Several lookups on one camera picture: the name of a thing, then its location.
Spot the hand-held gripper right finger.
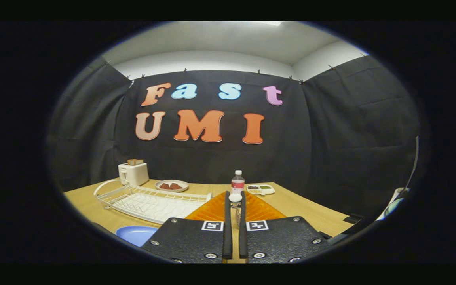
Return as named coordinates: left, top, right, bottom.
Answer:
left=239, top=192, right=332, bottom=264

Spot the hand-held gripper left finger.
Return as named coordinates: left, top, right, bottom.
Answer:
left=142, top=192, right=233, bottom=264

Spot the blue plate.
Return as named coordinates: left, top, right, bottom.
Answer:
left=116, top=226, right=159, bottom=247

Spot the white wire dish rack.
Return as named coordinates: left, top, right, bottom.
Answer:
left=94, top=179, right=213, bottom=225

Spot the white round plate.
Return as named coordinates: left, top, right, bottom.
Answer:
left=155, top=180, right=189, bottom=193

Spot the white divided food tray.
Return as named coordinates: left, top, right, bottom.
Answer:
left=246, top=184, right=276, bottom=196

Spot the clear bottle with red label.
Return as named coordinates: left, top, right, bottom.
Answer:
left=231, top=170, right=245, bottom=194

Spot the white toaster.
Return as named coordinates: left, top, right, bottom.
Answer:
left=118, top=162, right=150, bottom=186

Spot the white and blue object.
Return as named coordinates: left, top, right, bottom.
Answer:
left=376, top=137, right=419, bottom=220

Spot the black backdrop cloth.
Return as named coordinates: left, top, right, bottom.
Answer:
left=48, top=55, right=420, bottom=216

